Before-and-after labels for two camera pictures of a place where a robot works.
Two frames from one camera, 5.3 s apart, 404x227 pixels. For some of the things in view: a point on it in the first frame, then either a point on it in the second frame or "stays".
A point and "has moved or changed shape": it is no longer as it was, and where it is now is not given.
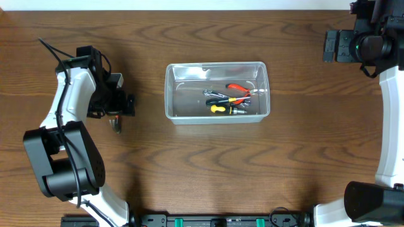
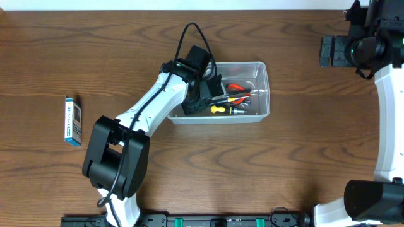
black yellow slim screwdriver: [218, 101] stays
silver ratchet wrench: [210, 93] has moved or changed shape
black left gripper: [129, 105] to [208, 91]
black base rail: [190, 220] stays
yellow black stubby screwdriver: [228, 110] stays
